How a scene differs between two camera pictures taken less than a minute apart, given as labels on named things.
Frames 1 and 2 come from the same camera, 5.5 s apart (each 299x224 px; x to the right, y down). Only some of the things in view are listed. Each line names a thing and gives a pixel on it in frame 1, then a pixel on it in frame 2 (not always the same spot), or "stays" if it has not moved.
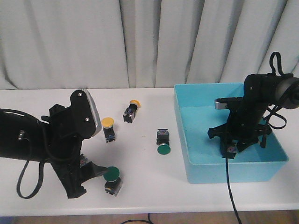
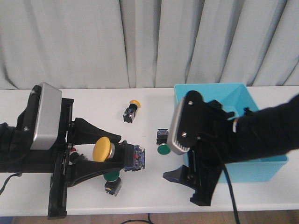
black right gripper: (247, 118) to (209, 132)
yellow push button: (107, 123) to (130, 157)
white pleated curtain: (61, 44) stays
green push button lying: (162, 140) stays
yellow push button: (130, 113) stays
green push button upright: (113, 183) stays
